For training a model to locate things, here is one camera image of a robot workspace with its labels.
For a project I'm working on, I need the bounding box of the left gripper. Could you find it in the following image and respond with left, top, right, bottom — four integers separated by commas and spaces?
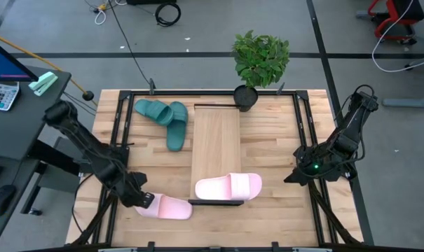
116, 171, 156, 209

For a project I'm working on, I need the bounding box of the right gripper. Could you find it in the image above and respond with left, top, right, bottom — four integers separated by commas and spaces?
284, 145, 342, 186

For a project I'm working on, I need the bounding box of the pink slide sandal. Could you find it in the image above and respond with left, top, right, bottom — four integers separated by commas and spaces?
194, 172, 263, 202
133, 192, 193, 221

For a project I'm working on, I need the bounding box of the green slide sandal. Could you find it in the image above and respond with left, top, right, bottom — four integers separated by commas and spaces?
133, 99, 175, 127
165, 101, 189, 153

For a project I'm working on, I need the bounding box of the wooden shelf with black frame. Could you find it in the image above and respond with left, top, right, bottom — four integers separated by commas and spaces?
189, 103, 246, 207

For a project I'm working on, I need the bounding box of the green plant in black pot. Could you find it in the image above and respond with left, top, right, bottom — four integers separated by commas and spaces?
231, 29, 290, 113

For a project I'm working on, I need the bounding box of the grey desk foot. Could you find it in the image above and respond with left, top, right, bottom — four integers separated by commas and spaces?
382, 52, 424, 109

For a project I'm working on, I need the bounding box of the black desk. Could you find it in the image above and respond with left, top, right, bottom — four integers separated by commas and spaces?
0, 66, 80, 246

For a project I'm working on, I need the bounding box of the black computer mouse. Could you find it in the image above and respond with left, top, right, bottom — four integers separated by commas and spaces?
0, 184, 18, 218

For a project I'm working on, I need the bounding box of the mint green stapler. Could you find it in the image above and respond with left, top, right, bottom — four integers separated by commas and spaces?
28, 71, 59, 97

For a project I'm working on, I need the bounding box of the grey desk calculator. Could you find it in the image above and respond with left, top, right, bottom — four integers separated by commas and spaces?
0, 80, 20, 112

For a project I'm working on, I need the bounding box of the red cart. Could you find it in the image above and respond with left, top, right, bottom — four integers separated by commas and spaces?
355, 0, 424, 46

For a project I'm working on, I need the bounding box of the computer monitor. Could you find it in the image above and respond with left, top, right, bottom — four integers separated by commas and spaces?
0, 34, 39, 83

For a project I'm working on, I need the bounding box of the black aluminium table frame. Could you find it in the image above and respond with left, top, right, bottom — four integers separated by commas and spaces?
69, 89, 374, 252

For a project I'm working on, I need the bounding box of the long white cable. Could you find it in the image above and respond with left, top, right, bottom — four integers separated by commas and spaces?
371, 0, 424, 74

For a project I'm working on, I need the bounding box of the black floor cable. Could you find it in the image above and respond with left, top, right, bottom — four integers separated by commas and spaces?
107, 0, 153, 88

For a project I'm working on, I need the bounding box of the coiled black cable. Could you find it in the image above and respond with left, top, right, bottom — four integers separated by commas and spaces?
154, 2, 182, 28

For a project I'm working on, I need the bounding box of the white cable with yellow plug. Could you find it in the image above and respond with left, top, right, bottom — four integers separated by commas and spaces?
93, 0, 128, 26

